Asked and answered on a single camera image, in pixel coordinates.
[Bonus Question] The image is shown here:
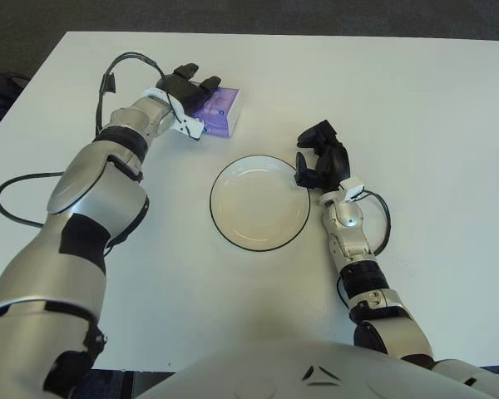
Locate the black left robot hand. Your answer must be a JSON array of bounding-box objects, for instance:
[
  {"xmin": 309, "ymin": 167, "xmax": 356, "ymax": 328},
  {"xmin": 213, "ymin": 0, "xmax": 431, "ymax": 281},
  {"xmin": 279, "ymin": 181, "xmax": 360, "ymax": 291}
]
[{"xmin": 154, "ymin": 62, "xmax": 221, "ymax": 121}]

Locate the black bag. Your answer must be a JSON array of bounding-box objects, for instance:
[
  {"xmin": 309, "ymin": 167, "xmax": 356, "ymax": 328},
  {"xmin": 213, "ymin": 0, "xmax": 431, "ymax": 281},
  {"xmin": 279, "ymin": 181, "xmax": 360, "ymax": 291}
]
[{"xmin": 0, "ymin": 70, "xmax": 28, "ymax": 145}]

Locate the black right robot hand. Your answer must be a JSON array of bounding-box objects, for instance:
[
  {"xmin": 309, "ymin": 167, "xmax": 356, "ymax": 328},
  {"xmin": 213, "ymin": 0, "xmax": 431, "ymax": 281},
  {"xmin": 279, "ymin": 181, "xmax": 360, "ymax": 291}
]
[{"xmin": 294, "ymin": 119, "xmax": 351, "ymax": 192}]

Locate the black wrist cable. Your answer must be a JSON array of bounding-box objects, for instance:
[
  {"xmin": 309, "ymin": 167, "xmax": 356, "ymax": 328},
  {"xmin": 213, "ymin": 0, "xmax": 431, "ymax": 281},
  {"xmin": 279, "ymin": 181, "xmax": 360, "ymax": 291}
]
[
  {"xmin": 355, "ymin": 190, "xmax": 390, "ymax": 254},
  {"xmin": 95, "ymin": 51, "xmax": 192, "ymax": 138}
]

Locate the white plate with black rim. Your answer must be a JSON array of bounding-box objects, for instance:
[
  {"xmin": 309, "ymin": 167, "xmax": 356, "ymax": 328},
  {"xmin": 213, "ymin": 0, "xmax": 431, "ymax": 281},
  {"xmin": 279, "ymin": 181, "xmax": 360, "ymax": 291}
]
[{"xmin": 209, "ymin": 155, "xmax": 311, "ymax": 252}]

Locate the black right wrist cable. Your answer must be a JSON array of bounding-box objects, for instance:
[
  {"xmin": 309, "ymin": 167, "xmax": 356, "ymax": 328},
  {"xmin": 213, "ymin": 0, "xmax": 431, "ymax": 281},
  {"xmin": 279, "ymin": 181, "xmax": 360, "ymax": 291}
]
[{"xmin": 355, "ymin": 190, "xmax": 390, "ymax": 254}]

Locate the purple tissue paper pack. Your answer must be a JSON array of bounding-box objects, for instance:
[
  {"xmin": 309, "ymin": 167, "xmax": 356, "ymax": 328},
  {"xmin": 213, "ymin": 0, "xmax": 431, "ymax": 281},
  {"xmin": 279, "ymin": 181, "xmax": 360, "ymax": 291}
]
[{"xmin": 189, "ymin": 85, "xmax": 245, "ymax": 139}]

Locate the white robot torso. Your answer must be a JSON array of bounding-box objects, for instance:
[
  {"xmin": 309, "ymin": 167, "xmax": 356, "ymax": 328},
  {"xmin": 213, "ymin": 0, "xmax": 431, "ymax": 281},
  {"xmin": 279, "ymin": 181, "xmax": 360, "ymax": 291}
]
[{"xmin": 136, "ymin": 338, "xmax": 483, "ymax": 399}]

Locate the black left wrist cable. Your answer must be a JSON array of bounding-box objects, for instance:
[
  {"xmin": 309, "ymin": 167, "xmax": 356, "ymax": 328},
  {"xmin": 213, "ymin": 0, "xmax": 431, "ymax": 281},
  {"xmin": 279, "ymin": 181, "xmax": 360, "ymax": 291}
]
[{"xmin": 95, "ymin": 51, "xmax": 192, "ymax": 138}]

